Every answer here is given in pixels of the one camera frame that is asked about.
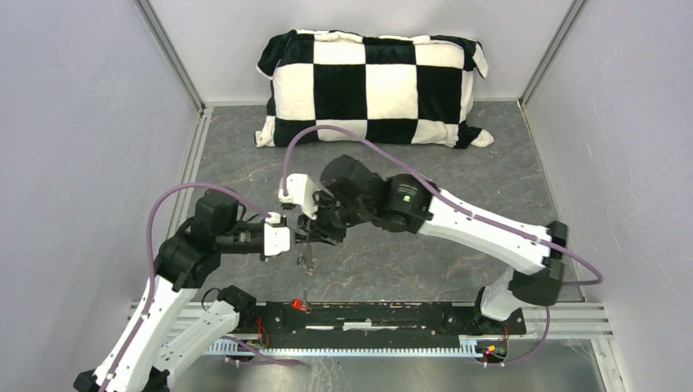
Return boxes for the black and white checkered pillow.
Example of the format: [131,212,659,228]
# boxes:
[254,29,494,149]

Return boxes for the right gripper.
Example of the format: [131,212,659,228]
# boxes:
[297,187,373,246]

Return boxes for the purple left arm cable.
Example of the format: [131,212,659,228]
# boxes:
[97,182,275,392]

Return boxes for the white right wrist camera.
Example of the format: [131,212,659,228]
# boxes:
[278,173,318,221]

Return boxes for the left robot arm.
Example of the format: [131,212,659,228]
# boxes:
[73,186,294,391]

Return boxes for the white slotted cable duct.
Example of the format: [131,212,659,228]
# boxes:
[203,339,482,359]

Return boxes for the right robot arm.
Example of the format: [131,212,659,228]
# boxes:
[279,155,568,333]

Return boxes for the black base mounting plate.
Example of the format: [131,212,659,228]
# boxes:
[232,301,527,349]

